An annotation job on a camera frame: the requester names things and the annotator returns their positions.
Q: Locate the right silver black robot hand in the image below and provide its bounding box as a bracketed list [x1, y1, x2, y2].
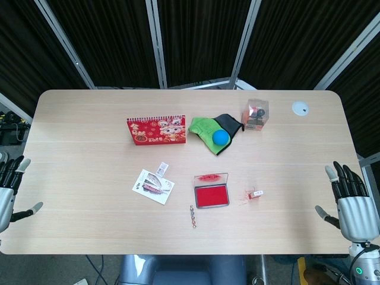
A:
[315, 161, 380, 242]

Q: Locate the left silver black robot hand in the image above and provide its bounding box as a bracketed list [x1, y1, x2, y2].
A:
[0, 156, 44, 234]

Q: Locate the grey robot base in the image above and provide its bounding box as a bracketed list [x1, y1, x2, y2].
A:
[118, 254, 248, 285]

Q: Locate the red desk calendar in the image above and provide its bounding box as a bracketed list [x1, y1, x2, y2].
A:
[126, 115, 188, 146]

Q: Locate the metal table leg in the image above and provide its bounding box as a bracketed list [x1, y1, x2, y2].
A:
[259, 254, 268, 285]

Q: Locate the black fabric partition panel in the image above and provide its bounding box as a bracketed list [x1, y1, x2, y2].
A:
[0, 0, 91, 119]
[326, 11, 380, 160]
[239, 0, 372, 90]
[46, 0, 164, 89]
[156, 0, 254, 87]

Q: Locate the clear plastic toy box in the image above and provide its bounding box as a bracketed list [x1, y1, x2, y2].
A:
[240, 99, 270, 131]

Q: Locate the red ink pad case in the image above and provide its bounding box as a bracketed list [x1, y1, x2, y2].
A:
[194, 173, 230, 209]

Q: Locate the illustrated white postcard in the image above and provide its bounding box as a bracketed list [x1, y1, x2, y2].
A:
[131, 169, 175, 205]

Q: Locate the blue ball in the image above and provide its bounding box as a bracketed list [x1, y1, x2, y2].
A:
[212, 129, 230, 147]

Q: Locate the black cloth pouch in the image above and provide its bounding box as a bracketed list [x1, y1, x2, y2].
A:
[213, 113, 245, 140]

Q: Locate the green microfibre cloth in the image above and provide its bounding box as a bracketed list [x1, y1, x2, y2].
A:
[188, 117, 232, 156]

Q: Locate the dark equipment with cables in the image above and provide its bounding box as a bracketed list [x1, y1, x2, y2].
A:
[0, 109, 32, 145]

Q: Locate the white cable grommet cap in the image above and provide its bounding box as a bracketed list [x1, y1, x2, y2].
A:
[292, 101, 310, 116]

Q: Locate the string of coloured beads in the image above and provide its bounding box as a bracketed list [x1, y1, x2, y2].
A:
[189, 204, 198, 229]

